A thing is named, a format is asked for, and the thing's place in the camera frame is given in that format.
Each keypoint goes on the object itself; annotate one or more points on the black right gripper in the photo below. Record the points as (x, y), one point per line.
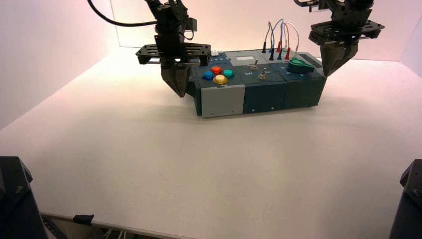
(349, 19)

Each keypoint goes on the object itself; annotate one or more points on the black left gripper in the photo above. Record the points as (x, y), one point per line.
(171, 29)

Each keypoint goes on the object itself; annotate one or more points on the dark teal grey control box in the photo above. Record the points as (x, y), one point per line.
(263, 95)

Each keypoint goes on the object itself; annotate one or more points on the black left arm shoulder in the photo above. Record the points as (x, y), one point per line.
(16, 204)

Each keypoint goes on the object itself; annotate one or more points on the black right arm shoulder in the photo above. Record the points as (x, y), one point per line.
(408, 204)

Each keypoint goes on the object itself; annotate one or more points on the blue push button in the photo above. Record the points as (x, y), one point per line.
(208, 75)

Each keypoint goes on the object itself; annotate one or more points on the red push button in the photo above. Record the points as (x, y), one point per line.
(216, 70)

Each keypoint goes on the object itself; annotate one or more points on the yellow push button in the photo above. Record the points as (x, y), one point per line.
(220, 79)

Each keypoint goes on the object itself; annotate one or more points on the green pointer dial knob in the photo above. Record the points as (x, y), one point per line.
(298, 66)

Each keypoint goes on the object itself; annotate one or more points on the white slider cap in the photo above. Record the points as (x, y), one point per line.
(215, 53)

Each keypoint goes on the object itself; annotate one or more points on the teal push button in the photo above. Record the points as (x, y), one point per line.
(228, 73)

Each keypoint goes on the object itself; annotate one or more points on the black table edge clamp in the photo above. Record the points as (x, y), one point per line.
(83, 219)

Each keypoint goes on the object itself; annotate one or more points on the black bar under table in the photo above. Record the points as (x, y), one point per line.
(52, 229)

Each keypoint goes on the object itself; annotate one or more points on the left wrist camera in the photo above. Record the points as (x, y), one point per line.
(191, 24)

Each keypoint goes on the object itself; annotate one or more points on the metal toggle switch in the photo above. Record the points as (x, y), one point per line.
(254, 65)
(262, 76)

